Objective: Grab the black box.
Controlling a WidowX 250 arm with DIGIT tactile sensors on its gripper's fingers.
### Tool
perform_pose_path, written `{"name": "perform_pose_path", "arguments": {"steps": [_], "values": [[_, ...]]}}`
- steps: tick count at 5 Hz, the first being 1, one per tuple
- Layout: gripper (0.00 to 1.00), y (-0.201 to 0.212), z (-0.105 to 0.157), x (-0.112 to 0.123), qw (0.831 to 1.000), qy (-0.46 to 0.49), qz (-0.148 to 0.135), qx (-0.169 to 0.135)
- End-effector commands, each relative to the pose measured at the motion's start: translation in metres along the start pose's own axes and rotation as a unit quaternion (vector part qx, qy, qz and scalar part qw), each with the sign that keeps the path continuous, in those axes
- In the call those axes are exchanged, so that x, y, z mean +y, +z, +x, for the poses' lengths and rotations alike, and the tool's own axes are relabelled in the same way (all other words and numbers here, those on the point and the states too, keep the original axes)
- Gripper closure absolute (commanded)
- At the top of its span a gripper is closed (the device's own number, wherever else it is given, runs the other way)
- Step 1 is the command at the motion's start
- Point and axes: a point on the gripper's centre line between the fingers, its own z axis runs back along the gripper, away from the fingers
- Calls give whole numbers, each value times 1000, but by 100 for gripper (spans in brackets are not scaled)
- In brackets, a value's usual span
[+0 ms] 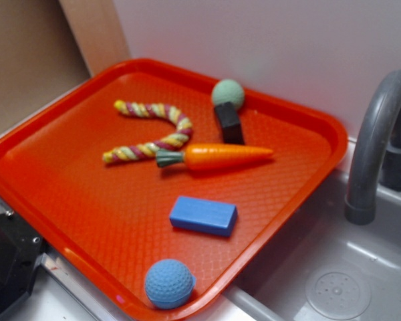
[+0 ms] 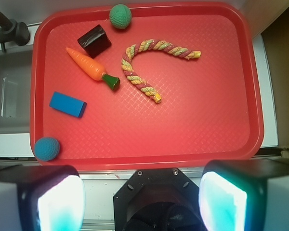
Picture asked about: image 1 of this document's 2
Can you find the round sink drain cover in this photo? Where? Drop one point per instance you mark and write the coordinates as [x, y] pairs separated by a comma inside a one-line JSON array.
[[337, 293]]

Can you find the green dimpled ball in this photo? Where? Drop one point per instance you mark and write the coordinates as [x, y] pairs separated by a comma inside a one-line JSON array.
[[228, 90]]

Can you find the orange plastic tray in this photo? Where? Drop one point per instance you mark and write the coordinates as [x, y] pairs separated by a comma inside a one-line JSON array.
[[112, 221]]

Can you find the cardboard panel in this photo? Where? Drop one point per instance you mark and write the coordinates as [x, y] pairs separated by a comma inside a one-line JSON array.
[[98, 33]]

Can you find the blue rectangular block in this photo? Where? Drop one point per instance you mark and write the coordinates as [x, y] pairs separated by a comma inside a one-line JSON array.
[[201, 215]]

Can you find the blue dimpled ball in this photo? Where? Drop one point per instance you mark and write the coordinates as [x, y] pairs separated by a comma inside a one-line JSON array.
[[169, 284]]

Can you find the grey toy sink basin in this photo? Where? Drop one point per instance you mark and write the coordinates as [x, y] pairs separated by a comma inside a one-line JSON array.
[[272, 286]]

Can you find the multicolour twisted rope toy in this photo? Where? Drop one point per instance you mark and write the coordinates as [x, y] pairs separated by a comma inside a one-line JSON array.
[[145, 151]]

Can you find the orange toy carrot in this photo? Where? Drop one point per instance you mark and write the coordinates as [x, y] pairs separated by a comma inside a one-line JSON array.
[[199, 157]]

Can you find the grey curved faucet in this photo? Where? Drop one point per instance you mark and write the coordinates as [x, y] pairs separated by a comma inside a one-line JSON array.
[[377, 155]]

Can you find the black box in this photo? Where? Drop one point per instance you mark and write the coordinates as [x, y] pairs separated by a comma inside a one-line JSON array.
[[229, 123]]

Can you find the black metal base block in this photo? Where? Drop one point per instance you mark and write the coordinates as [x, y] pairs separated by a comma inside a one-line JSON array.
[[21, 249]]

